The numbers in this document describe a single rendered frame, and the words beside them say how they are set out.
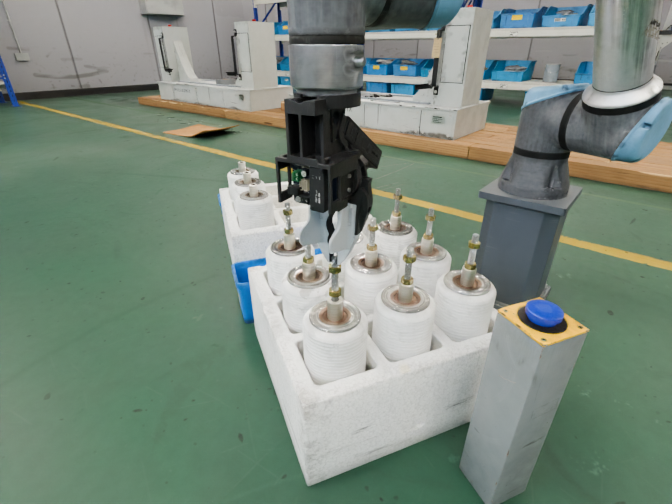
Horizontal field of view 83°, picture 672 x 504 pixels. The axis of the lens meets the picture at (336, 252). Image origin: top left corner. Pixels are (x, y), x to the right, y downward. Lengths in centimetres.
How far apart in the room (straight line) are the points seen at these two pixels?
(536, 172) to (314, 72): 65
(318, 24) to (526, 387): 44
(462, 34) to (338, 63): 226
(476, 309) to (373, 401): 21
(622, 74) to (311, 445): 76
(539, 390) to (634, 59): 55
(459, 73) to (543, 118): 173
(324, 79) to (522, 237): 69
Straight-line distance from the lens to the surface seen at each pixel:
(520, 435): 59
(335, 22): 40
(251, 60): 382
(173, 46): 502
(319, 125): 41
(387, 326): 59
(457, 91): 265
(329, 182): 39
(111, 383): 93
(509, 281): 103
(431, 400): 67
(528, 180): 95
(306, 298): 62
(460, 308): 64
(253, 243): 101
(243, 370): 86
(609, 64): 83
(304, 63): 40
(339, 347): 54
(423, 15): 47
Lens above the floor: 59
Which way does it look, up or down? 28 degrees down
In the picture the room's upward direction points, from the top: straight up
